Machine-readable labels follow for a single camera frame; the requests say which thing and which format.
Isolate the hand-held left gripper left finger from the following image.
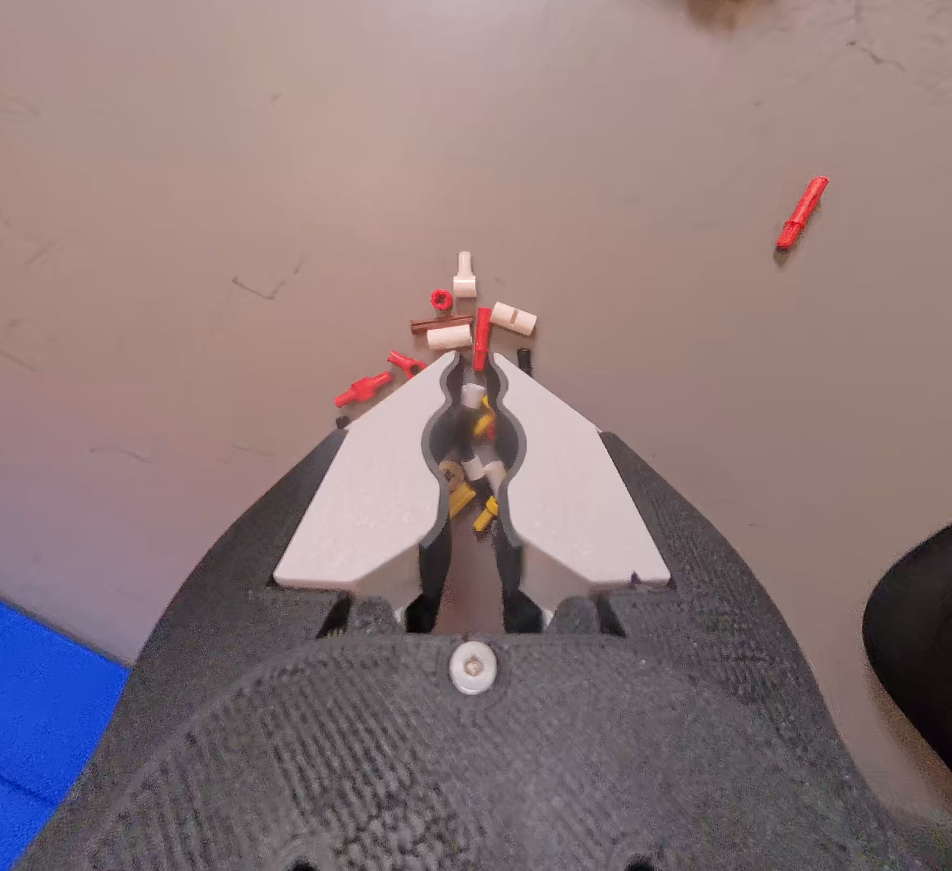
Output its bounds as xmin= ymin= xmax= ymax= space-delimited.
xmin=272 ymin=352 xmax=464 ymax=608

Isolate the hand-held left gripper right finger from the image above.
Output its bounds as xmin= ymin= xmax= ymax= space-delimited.
xmin=487 ymin=354 xmax=672 ymax=608

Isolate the pile of red white pieces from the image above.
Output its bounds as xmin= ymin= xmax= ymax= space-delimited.
xmin=333 ymin=249 xmax=538 ymax=533

